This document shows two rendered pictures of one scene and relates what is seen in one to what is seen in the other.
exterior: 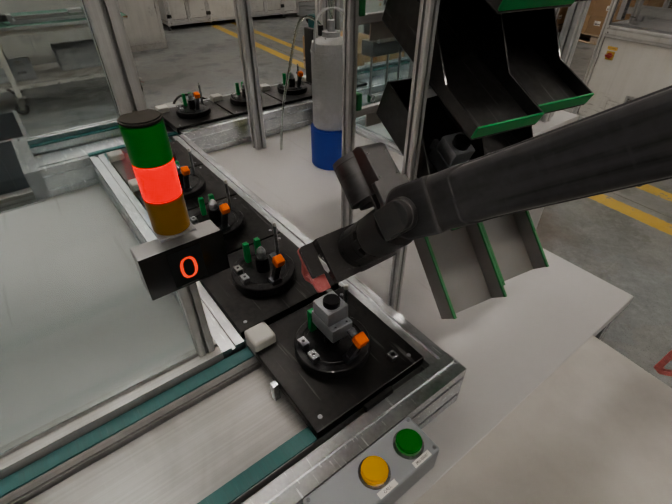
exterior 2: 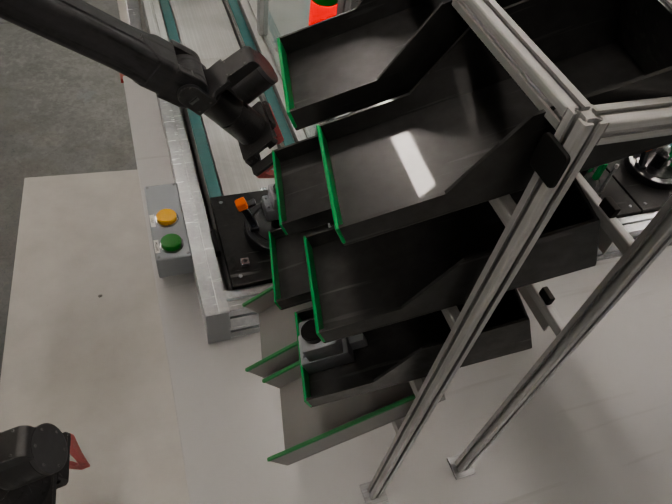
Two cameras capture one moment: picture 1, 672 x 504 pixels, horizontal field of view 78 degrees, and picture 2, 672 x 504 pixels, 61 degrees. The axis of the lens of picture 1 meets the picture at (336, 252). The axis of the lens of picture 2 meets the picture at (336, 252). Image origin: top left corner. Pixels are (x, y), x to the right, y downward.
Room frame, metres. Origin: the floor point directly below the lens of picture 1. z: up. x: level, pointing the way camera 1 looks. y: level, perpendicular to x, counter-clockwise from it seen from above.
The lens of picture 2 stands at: (0.77, -0.73, 1.86)
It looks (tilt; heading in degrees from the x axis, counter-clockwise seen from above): 50 degrees down; 101
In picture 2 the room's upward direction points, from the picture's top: 11 degrees clockwise
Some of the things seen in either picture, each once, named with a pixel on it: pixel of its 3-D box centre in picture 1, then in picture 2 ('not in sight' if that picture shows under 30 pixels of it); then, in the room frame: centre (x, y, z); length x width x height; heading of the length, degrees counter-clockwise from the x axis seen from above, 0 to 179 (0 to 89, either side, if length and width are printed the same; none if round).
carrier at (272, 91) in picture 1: (291, 81); not in sight; (2.03, 0.21, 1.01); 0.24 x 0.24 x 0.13; 37
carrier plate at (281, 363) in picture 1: (332, 350); (277, 232); (0.50, 0.01, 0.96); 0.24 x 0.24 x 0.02; 37
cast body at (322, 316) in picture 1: (328, 310); (285, 198); (0.51, 0.01, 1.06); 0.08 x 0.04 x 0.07; 37
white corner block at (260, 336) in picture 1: (260, 339); not in sight; (0.52, 0.14, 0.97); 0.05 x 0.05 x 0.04; 37
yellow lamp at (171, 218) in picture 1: (167, 210); not in sight; (0.48, 0.23, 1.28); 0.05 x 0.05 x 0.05
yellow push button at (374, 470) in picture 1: (374, 471); (166, 218); (0.28, -0.06, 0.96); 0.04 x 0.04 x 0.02
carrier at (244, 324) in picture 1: (261, 260); not in sight; (0.71, 0.16, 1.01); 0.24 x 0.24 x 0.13; 37
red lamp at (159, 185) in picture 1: (157, 178); (323, 13); (0.48, 0.23, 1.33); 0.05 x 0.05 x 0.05
